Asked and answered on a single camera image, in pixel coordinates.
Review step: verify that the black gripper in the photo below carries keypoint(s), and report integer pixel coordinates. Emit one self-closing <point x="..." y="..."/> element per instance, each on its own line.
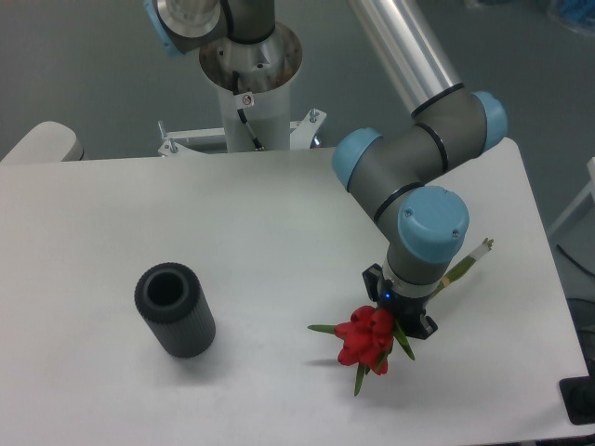
<point x="405" y="301"/>

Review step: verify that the red tulip flower bouquet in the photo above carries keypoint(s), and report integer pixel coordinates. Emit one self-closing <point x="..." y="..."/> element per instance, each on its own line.
<point x="370" y="334"/>

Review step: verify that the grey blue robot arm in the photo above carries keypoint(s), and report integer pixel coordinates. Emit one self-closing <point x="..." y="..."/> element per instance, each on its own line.
<point x="391" y="179"/>

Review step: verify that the black device at table edge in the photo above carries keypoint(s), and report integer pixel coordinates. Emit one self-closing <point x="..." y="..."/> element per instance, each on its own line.
<point x="578" y="399"/>

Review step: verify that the black ribbed cylindrical vase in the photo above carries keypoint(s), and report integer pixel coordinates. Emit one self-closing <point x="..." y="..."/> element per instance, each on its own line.
<point x="171" y="300"/>

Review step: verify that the blue object top right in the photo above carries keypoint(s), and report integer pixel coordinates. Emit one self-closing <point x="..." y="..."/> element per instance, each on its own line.
<point x="575" y="15"/>

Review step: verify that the beige chair seat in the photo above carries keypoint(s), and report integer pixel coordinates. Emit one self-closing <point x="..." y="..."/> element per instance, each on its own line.
<point x="48" y="142"/>

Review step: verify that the white metal base frame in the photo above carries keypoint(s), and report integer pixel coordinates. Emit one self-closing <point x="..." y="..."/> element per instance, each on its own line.
<point x="304" y="134"/>

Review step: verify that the white shelf frame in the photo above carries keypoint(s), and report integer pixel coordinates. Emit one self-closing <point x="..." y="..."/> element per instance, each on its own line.
<point x="579" y="206"/>

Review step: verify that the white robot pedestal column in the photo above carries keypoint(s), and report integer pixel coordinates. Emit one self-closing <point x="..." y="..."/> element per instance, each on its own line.
<point x="253" y="87"/>

